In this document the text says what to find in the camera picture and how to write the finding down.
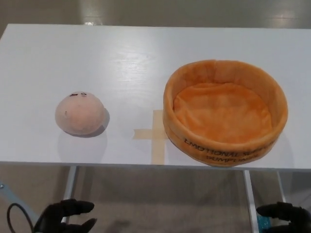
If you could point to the beige tape cross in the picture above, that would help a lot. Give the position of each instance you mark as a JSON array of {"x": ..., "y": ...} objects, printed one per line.
[{"x": 158, "y": 136}]

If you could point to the light blue metal bar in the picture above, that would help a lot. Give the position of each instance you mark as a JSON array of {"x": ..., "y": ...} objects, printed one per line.
[{"x": 14, "y": 196}]

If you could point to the white table leg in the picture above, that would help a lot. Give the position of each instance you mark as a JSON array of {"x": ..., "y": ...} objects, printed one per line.
[
  {"x": 251, "y": 194},
  {"x": 69, "y": 184},
  {"x": 281, "y": 184}
]

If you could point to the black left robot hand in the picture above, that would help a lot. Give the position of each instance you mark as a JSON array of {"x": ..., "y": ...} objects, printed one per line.
[{"x": 56, "y": 213}]

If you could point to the pink round plush toy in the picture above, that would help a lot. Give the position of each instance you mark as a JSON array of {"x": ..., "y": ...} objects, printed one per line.
[{"x": 79, "y": 114}]

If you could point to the orange plush round basket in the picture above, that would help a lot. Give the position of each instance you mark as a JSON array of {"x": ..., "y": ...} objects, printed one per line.
[{"x": 223, "y": 119}]

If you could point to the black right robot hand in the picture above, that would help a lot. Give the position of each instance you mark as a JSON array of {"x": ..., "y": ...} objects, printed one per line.
[{"x": 296, "y": 216}]

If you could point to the teal patterned object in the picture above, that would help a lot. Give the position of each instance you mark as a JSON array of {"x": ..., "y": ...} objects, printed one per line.
[{"x": 264, "y": 221}]

